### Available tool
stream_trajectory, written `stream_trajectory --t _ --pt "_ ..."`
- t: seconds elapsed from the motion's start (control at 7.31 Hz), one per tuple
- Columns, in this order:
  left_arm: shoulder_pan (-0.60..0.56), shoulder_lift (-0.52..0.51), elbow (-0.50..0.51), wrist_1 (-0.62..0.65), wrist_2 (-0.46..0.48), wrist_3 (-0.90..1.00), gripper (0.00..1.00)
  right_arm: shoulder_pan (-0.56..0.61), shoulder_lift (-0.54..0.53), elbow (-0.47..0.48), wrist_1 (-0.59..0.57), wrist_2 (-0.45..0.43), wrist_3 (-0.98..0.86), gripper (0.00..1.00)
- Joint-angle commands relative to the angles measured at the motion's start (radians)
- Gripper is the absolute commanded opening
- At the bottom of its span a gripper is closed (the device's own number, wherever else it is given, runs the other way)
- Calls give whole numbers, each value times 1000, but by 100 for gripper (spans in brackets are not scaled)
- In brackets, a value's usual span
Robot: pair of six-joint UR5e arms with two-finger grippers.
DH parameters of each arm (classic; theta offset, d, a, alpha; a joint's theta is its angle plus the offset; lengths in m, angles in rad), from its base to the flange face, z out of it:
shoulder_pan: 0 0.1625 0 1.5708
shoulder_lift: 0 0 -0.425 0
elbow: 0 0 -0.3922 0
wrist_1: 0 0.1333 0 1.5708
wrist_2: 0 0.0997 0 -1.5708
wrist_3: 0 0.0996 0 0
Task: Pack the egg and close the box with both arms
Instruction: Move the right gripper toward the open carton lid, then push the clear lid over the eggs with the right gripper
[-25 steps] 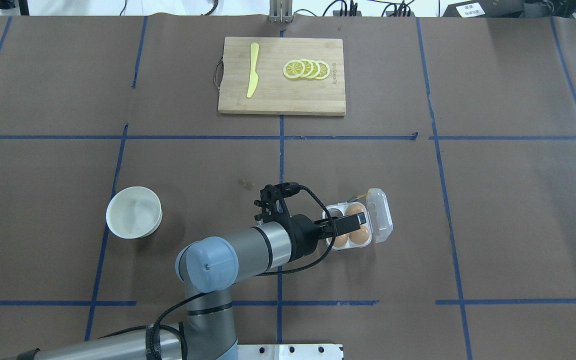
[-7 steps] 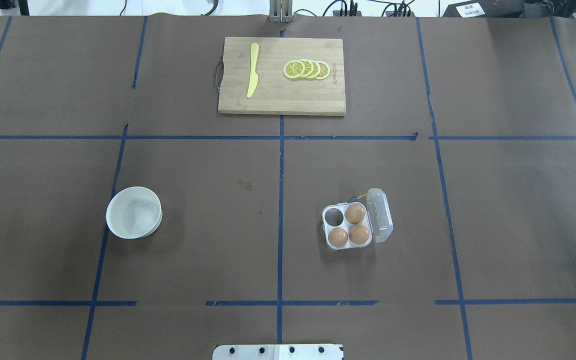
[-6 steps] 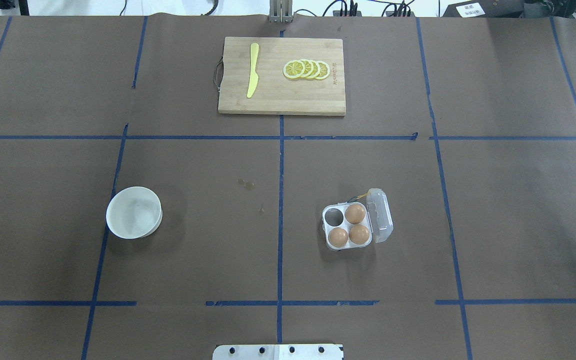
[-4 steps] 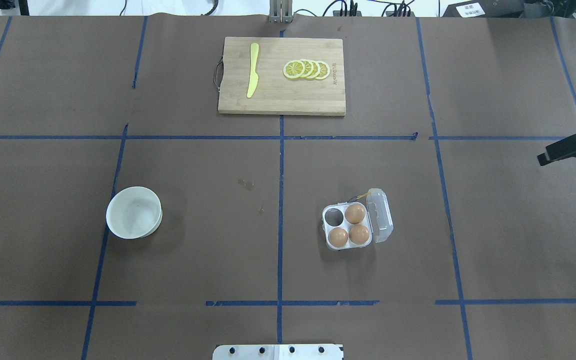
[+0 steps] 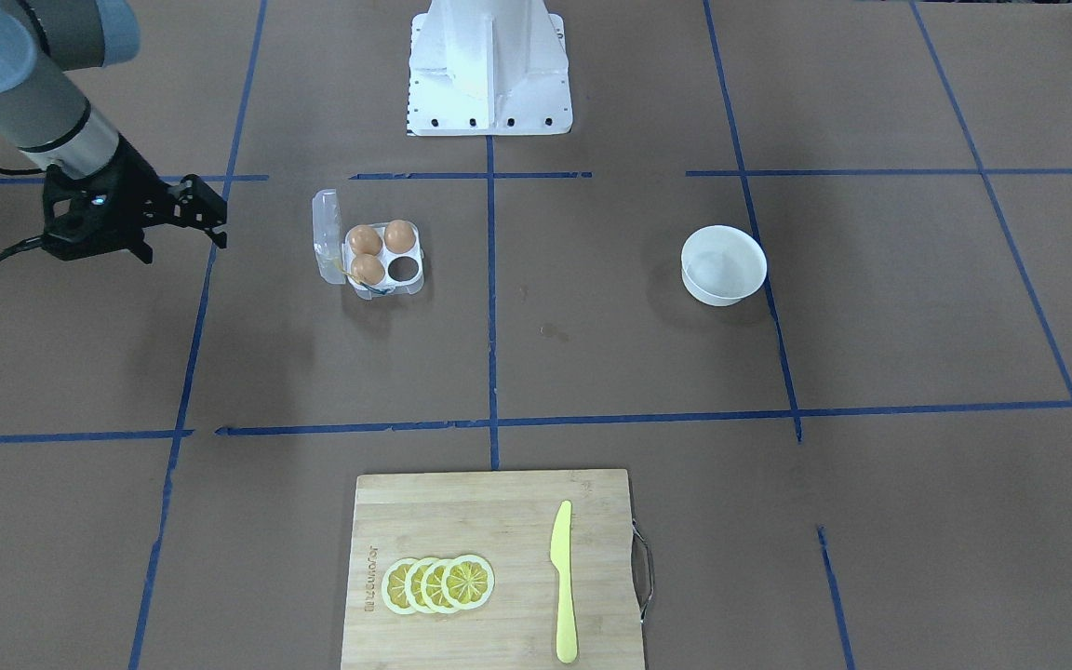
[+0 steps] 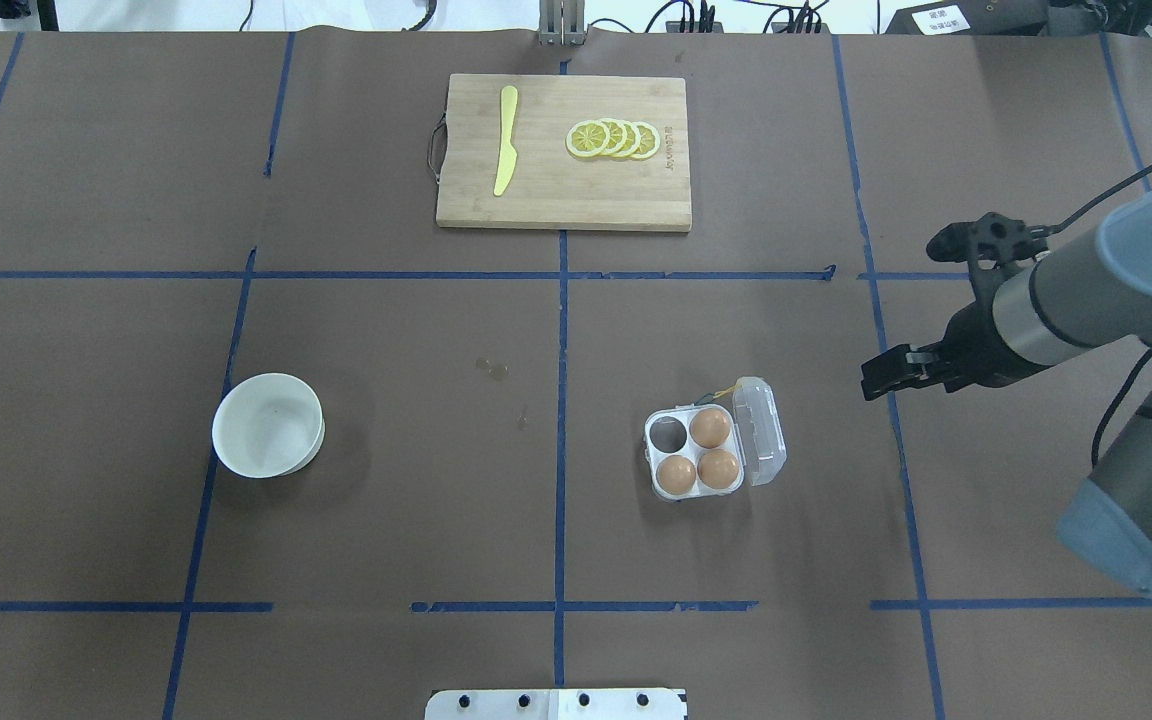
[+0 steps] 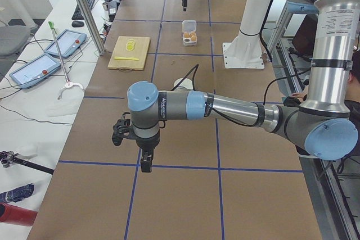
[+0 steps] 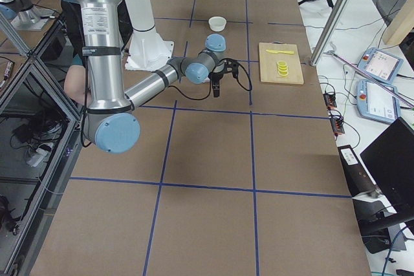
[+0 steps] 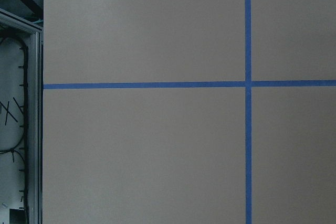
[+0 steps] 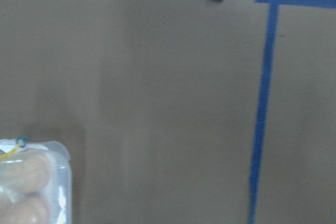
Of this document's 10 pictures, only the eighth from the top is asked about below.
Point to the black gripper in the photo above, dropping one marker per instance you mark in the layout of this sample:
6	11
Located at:
217	77

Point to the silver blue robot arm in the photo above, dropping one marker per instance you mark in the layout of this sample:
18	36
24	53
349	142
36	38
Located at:
109	122
208	63

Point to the person seated behind arm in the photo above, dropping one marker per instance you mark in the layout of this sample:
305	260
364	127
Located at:
74	85

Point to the upper orange black connector box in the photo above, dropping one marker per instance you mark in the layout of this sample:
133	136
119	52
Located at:
330	100

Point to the orange black connector box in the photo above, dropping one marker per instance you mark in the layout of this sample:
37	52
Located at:
337	125
330	100

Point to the lower orange black connector box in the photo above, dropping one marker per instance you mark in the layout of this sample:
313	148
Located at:
337	125

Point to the black labelled box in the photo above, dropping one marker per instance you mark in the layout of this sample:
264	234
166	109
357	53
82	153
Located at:
358	180

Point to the wooden cutting board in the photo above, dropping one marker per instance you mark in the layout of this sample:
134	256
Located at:
268	67

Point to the white bowl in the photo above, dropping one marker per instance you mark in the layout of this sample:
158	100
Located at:
217	23

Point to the lemon slice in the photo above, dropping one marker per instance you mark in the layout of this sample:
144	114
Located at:
284	70
282	66
283	74
282	63

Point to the front lemon slice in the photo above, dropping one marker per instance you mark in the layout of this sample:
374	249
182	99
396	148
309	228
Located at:
283	74

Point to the back lemon slice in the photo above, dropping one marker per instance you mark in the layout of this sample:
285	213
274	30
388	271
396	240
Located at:
282	63

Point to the yellow plastic knife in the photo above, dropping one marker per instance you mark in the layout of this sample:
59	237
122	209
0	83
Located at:
288	52

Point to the lower teach pendant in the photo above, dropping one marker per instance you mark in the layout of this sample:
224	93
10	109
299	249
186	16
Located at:
374	103

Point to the teach pendant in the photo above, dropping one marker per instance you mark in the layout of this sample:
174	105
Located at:
374	103
380	65

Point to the upper teach pendant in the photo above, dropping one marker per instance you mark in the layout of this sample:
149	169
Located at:
380	65

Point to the metal rod tool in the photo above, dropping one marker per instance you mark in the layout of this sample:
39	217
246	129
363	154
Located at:
371	79

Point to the black monitor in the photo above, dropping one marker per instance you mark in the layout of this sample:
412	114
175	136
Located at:
389	160

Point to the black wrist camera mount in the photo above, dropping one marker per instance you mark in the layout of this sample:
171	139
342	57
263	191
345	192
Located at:
231	66

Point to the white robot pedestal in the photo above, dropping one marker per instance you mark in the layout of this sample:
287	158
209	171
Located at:
147	50

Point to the aluminium frame post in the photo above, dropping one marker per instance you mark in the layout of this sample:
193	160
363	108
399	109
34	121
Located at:
328	31

